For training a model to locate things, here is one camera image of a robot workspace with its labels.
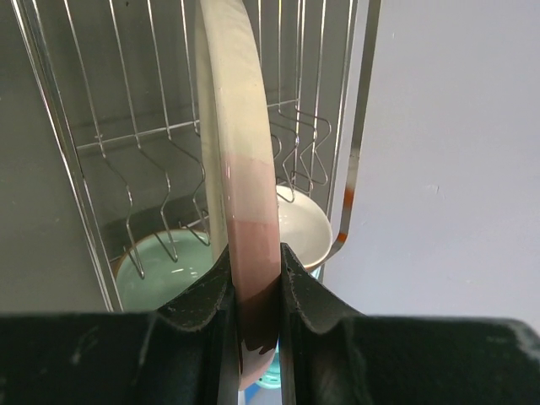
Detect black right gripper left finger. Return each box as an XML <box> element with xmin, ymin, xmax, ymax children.
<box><xmin>155</xmin><ymin>248</ymin><xmax>240</xmax><ymax>404</ymax></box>

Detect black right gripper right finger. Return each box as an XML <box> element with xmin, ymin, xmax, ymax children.
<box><xmin>279</xmin><ymin>243</ymin><xmax>367</xmax><ymax>404</ymax></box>

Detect teal cat-ear headphones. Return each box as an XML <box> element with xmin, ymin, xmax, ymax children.
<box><xmin>255</xmin><ymin>367</ymin><xmax>281</xmax><ymax>390</ymax></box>

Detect mint green bowl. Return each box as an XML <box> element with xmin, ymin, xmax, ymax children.
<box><xmin>115</xmin><ymin>229</ymin><xmax>213</xmax><ymax>311</ymax></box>

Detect metal wire dish rack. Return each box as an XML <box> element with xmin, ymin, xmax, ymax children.
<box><xmin>11</xmin><ymin>1</ymin><xmax>372</xmax><ymax>311</ymax></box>

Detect white and orange bowl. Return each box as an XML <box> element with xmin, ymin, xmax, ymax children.
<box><xmin>276</xmin><ymin>186</ymin><xmax>333</xmax><ymax>272</ymax></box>

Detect cream and pink plate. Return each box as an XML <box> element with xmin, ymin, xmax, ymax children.
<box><xmin>195</xmin><ymin>1</ymin><xmax>281</xmax><ymax>389</ymax></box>

